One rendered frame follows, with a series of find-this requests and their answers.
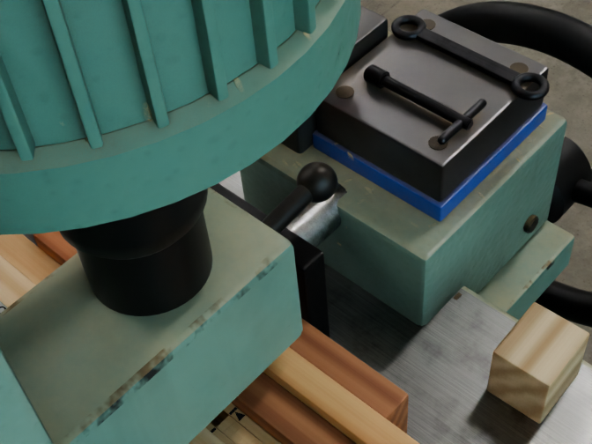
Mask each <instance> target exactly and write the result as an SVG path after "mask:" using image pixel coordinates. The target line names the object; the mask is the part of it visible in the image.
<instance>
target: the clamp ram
mask: <svg viewBox="0 0 592 444"><path fill-rule="evenodd" d="M210 188H211V189H213V190H215V191H216V192H218V193H219V194H220V195H221V196H223V197H225V198H226V199H228V200H229V201H231V202H232V203H234V204H236V205H237V206H239V207H240V208H242V209H243V210H244V211H246V212H247V213H249V214H250V215H252V216H253V217H255V218H257V219H258V220H260V221H261V222H262V221H263V220H264V219H265V218H266V217H267V216H268V215H266V214H265V213H263V212H262V211H260V210H258V209H257V208H256V207H254V206H253V205H251V204H250V203H248V202H246V201H245V200H243V199H242V198H240V197H239V196H237V195H235V194H234V193H233V192H232V191H230V190H229V189H227V188H225V187H224V186H222V185H221V184H219V183H218V184H216V185H214V186H211V187H210ZM346 193H347V191H346V190H345V188H344V187H343V186H342V185H341V184H339V183H337V190H336V192H335V194H334V195H333V196H332V197H331V198H330V199H329V200H327V201H325V202H322V203H312V202H311V203H310V204H309V205H308V206H307V207H306V208H305V209H304V210H303V211H302V212H301V213H300V214H299V215H298V216H297V217H296V218H295V219H294V220H293V221H292V222H291V223H290V224H289V225H288V226H287V227H286V228H285V229H284V230H283V231H282V232H281V233H280V234H281V235H282V236H284V237H285V238H286V239H287V240H289V241H290V242H291V243H292V245H293V249H294V257H295V264H296V272H297V280H298V288H299V296H300V311H301V318H302V319H304V320H305V321H306V322H308V323H310V324H311V325H312V326H314V327H315V328H317V329H318V330H320V331H321V332H322V333H323V334H324V335H326V336H327V337H329V338H330V336H329V313H328V301H327V290H326V277H325V266H324V254H323V252H322V251H321V250H320V249H318V248H317V247H318V246H319V245H320V244H321V243H322V242H323V241H324V240H326V239H327V238H328V237H329V236H330V235H331V234H332V233H333V232H334V231H335V230H337V229H338V227H340V225H341V218H340V215H339V213H338V208H337V202H338V200H339V199H340V198H341V197H342V196H343V195H344V194H346Z"/></svg>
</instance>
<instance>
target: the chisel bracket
mask: <svg viewBox="0 0 592 444"><path fill-rule="evenodd" d="M203 214H204V218H205V223H206V227H207V231H208V235H209V239H210V244H211V251H212V268H211V273H210V275H209V277H208V279H207V281H206V283H205V285H204V286H203V288H202V289H201V290H200V291H199V292H198V293H197V294H196V295H195V296H194V297H193V298H192V299H191V300H189V301H188V302H186V303H185V304H183V305H181V306H180V307H177V308H176V309H173V310H171V311H169V312H166V313H163V314H156V315H150V316H134V315H126V314H121V313H118V312H116V311H114V310H112V309H110V308H108V307H106V306H105V305H104V304H102V303H101V302H100V301H99V300H98V299H97V297H96V296H95V294H94V293H93V290H92V287H91V286H90V284H89V281H88V278H87V276H86V274H85V270H84V267H83V265H82V263H81V261H80V258H79V256H78V253H76V254H75V255H74V256H73V257H72V258H70V259H69V260H68V261H67V262H65V263H64V264H63V265H61V266H60V267H59V268H57V269H56V270H55V271H53V272H52V273H51V274H50V275H48V276H47V277H45V278H44V279H43V280H42V281H40V283H39V284H37V285H36V286H35V287H33V288H32V289H31V290H30V291H28V292H27V293H26V294H24V295H23V296H22V297H20V298H19V299H18V300H16V301H15V302H14V303H13V304H11V305H10V306H9V307H7V308H6V309H5V310H4V311H3V312H2V313H1V314H0V348H1V349H2V351H3V353H4V356H5V357H6V358H7V360H8V362H9V364H10V365H11V368H12V370H13V372H14V373H15V374H16V376H17V378H18V380H19V382H20V384H21V386H22V388H23V389H24V391H25V392H26V395H27V396H28V398H29V400H30V402H31V404H32V406H33V407H34V409H35V411H36V413H37V414H38V416H39V418H40V420H41V422H42V424H43V425H44V427H45V429H46V430H47V432H48V435H49V437H50V438H51V440H52V441H53V443H54V444H189V443H190V442H191V441H192V440H193V439H194V438H195V437H196V436H197V435H198V434H199V433H200V432H201V431H202V430H203V429H204V428H205V427H206V426H207V425H208V424H209V423H210V422H211V421H212V420H213V419H214V418H215V417H216V416H217V415H218V414H219V413H220V412H221V411H222V410H223V409H224V408H226V407H227V406H228V405H229V404H230V403H231V402H232V401H233V400H234V399H235V398H236V397H237V396H238V395H239V394H240V393H241V392H242V391H243V390H244V389H245V388H246V387H247V386H248V385H249V384H251V383H252V382H253V381H254V380H255V379H256V378H257V377H258V376H259V375H260V374H261V373H262V372H263V371H264V370H265V369H266V368H267V367H268V366H269V365H270V364H271V363H272V362H273V361H274V360H276V359H277V358H278V357H279V356H280V355H281V354H282V353H283V352H284V351H285V350H286V349H287V348H288V347H289V346H290V345H291V344H292V343H293V342H294V341H295V340H296V339H297V338H298V337H299V336H300V335H301V332H302V330H303V327H302V319H301V311H300V296H299V288H298V280H297V272H296V264H295V257H294V249H293V245H292V243H291V242H290V241H289V240H287V239H286V238H285V237H284V236H282V235H281V234H279V233H277V232H276V231H274V230H273V229H271V228H270V227H268V226H267V225H265V224H264V223H263V222H261V221H260V220H258V219H257V218H255V217H253V216H252V215H250V214H249V213H247V212H246V211H244V210H243V209H242V208H240V207H239V206H237V205H236V204H234V203H232V202H231V201H229V200H228V199H226V198H225V197H223V196H221V195H220V194H219V193H218V192H216V191H215V190H213V189H211V188H208V194H207V201H206V204H205V206H204V209H203Z"/></svg>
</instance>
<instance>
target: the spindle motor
mask: <svg viewBox="0 0 592 444"><path fill-rule="evenodd" d="M360 15H361V8H360V0H0V235H3V234H32V233H51V232H58V231H65V230H71V229H79V228H86V227H89V226H96V225H100V224H105V223H108V222H112V221H116V220H120V219H125V218H131V217H134V216H136V215H139V214H142V213H145V212H147V211H152V210H155V209H158V208H160V207H163V206H166V205H169V204H173V203H176V202H178V201H180V200H182V199H184V198H186V197H188V196H192V195H194V194H195V193H198V192H200V191H202V190H204V189H207V188H209V187H211V186H214V185H216V184H218V183H219V182H221V181H223V180H224V179H226V178H228V177H230V176H231V175H233V174H236V173H237V172H239V171H240V170H242V169H243V168H245V167H248V166H249V165H251V164H253V163H254V162H255V161H257V160H258V159H260V158H261V157H262V156H263V155H264V154H266V153H267V152H269V151H270V150H272V149H273V148H274V147H276V146H277V145H279V144H280V143H282V142H283V141H284V140H286V139H287V138H288V137H289V136H290V135H291V134H292V133H293V132H294V131H295V130H296V129H297V128H298V127H299V126H300V125H301V124H302V123H303V122H304V121H305V120H306V119H307V118H308V117H310V116H311V114H312V113H313V112H314V111H315V110H316V109H317V108H318V107H319V106H320V104H321V103H322V102H323V100H324V99H325V98H326V97H327V96H328V94H329V93H330V92H331V90H332V89H333V87H334V85H335V84H336V82H337V81H338V79H339V77H340V76H341V74H342V72H343V71H344V68H345V67H346V65H347V63H348V61H349V58H350V56H351V53H352V50H353V47H354V44H355V42H356V40H357V36H358V30H359V21H360Z"/></svg>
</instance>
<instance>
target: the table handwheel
mask: <svg viewBox="0 0 592 444"><path fill-rule="evenodd" d="M438 16H440V17H443V18H444V19H447V20H449V21H451V22H453V23H456V24H457V25H459V26H462V27H464V28H466V29H469V30H471V31H472V32H474V33H477V34H479V35H481V36H484V37H485V38H487V39H489V40H491V41H494V42H497V43H504V44H511V45H516V46H521V47H525V48H530V49H534V50H536V51H539V52H542V53H545V54H546V55H549V56H552V57H555V58H557V59H559V60H560V61H562V62H564V63H567V64H569V65H571V66H573V67H574V68H575V69H577V70H579V71H581V72H583V73H584V74H586V75H587V76H589V77H591V78H592V25H590V24H587V23H585V22H583V21H581V20H579V19H577V18H574V17H571V16H569V15H566V14H565V13H562V12H559V11H554V10H552V9H548V8H544V7H542V6H537V5H534V4H525V3H518V2H508V1H491V2H480V3H474V4H465V5H462V6H458V7H455V8H454V9H451V10H448V11H444V12H442V13H441V14H439V15H438ZM591 181H592V171H591V166H590V164H589V162H588V159H587V157H586V155H585V153H584V152H583V150H582V149H581V148H580V146H579V145H577V144H576V143H575V142H574V141H573V140H572V139H570V138H568V137H566V136H565V137H564V142H563V146H562V151H561V155H560V160H559V167H558V172H557V176H556V181H555V185H554V190H553V194H552V199H551V207H550V211H549V216H548V219H547V220H548V221H549V222H551V223H555V222H557V221H558V220H559V219H560V218H561V217H562V216H563V215H564V214H565V213H566V212H567V211H568V210H569V208H570V207H571V206H572V205H573V204H574V203H578V204H582V205H585V206H588V207H590V208H592V182H591ZM535 302H536V303H537V304H539V305H541V306H543V307H545V308H547V309H549V310H550V311H552V312H553V313H555V314H556V315H559V316H561V317H562V318H564V319H566V320H568V321H570V322H575V323H578V324H581V325H584V326H589V327H592V292H588V291H585V290H582V289H578V288H575V287H572V286H570V285H565V284H563V283H560V282H559V281H557V280H554V281H553V282H552V283H551V284H550V285H549V287H548V288H547V289H546V290H545V291H544V292H543V293H542V294H541V296H540V297H539V298H538V299H537V300H536V301H535Z"/></svg>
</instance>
